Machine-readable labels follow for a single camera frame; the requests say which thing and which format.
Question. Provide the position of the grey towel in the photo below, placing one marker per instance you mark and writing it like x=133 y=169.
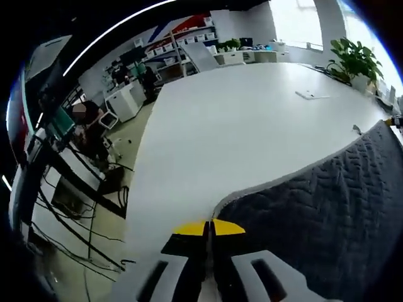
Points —
x=330 y=204

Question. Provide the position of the white flat strip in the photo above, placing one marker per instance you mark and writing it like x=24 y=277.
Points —
x=310 y=95

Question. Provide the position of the white stand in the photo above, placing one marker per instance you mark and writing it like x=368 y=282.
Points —
x=392 y=94

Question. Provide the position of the green potted plant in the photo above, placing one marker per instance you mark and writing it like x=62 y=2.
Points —
x=355 y=59

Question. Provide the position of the white monitor desk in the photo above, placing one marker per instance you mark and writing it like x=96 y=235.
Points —
x=72 y=176

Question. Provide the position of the white office chair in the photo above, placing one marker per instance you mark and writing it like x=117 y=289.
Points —
x=108 y=121

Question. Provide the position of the small black monitor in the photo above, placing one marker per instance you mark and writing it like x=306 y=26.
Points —
x=246 y=42

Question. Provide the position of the white cabinet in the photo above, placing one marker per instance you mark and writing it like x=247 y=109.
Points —
x=126 y=102

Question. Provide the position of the small green plant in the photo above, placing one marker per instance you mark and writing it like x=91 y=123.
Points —
x=228 y=45

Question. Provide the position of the teal green panel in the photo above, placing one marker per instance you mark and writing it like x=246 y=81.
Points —
x=61 y=122

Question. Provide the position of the tilted white board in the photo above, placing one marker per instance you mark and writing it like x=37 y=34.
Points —
x=200 y=55

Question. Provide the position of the red screen monitor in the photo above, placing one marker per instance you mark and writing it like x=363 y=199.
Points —
x=20 y=116

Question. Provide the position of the shelf with white boxes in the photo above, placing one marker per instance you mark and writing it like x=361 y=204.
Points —
x=179 y=37

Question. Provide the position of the curved ceiling light strip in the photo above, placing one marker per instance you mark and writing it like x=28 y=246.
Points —
x=110 y=31

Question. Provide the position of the ceiling air conditioner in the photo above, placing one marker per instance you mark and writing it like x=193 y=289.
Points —
x=47 y=56

